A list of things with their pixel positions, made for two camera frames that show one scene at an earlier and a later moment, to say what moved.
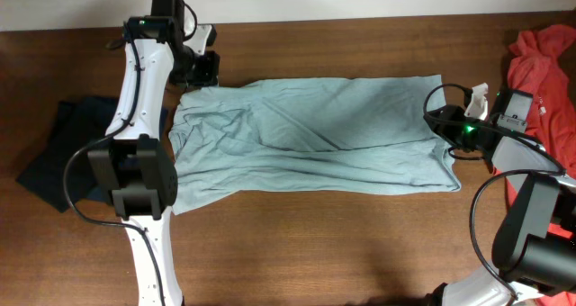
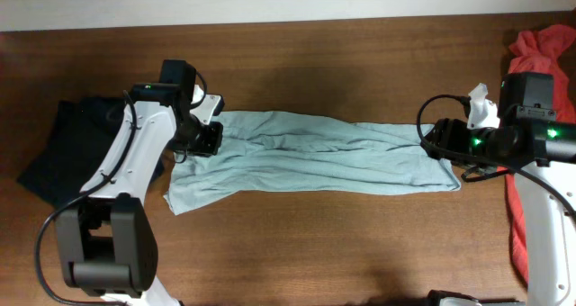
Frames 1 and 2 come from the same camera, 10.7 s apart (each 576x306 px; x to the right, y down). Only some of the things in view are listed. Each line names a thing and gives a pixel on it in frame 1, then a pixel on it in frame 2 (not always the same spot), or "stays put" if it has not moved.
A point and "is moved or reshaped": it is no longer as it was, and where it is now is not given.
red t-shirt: x=544 y=63 stays put
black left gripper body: x=203 y=69 to x=205 y=139
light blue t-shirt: x=374 y=134 is moved or reshaped
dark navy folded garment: x=74 y=125 stays put
